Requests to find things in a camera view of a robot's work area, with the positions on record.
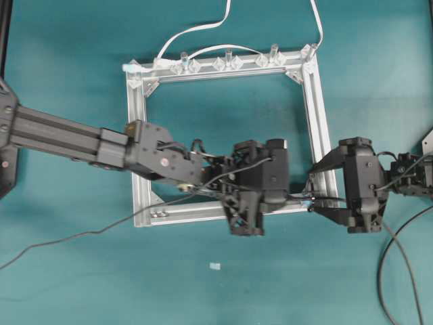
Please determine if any white flat ethernet cable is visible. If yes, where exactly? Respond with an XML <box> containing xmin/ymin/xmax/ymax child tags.
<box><xmin>154</xmin><ymin>0</ymin><xmax>325</xmax><ymax>68</ymax></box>

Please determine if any aluminium extrusion frame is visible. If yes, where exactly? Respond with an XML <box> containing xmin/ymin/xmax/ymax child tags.
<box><xmin>126</xmin><ymin>45</ymin><xmax>331</xmax><ymax>228</ymax></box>

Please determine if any blue tape on corner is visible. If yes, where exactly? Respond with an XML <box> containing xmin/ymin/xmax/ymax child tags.
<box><xmin>122</xmin><ymin>60</ymin><xmax>142</xmax><ymax>73</ymax></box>

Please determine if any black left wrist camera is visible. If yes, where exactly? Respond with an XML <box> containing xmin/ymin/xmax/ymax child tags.
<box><xmin>262</xmin><ymin>139</ymin><xmax>290</xmax><ymax>212</ymax></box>

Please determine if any thin black wire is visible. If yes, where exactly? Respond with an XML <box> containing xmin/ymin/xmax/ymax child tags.
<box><xmin>287</xmin><ymin>172</ymin><xmax>349</xmax><ymax>213</ymax></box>

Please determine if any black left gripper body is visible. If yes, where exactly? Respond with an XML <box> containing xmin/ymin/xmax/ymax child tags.
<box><xmin>219</xmin><ymin>140</ymin><xmax>270</xmax><ymax>236</ymax></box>

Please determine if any small blue tape scrap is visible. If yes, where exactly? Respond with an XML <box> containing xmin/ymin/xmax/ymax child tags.
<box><xmin>209</xmin><ymin>262</ymin><xmax>221</xmax><ymax>271</ymax></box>

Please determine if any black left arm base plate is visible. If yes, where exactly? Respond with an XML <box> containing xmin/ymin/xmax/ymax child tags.
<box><xmin>0</xmin><ymin>146</ymin><xmax>19</xmax><ymax>198</ymax></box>

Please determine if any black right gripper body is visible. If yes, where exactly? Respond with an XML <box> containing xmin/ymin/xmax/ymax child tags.
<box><xmin>339</xmin><ymin>137</ymin><xmax>388</xmax><ymax>234</ymax></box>

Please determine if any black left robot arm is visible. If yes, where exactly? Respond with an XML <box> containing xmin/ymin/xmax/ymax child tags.
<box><xmin>1</xmin><ymin>83</ymin><xmax>289</xmax><ymax>236</ymax></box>

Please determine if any black right camera cable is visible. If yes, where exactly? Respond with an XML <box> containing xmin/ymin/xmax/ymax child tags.
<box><xmin>377</xmin><ymin>158</ymin><xmax>433</xmax><ymax>325</ymax></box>

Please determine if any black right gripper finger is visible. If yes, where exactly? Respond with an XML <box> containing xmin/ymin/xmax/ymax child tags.
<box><xmin>309</xmin><ymin>147</ymin><xmax>347</xmax><ymax>175</ymax></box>
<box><xmin>309</xmin><ymin>205</ymin><xmax>355</xmax><ymax>228</ymax></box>

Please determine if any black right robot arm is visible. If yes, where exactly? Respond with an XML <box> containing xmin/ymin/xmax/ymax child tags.
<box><xmin>310</xmin><ymin>137</ymin><xmax>432</xmax><ymax>234</ymax></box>

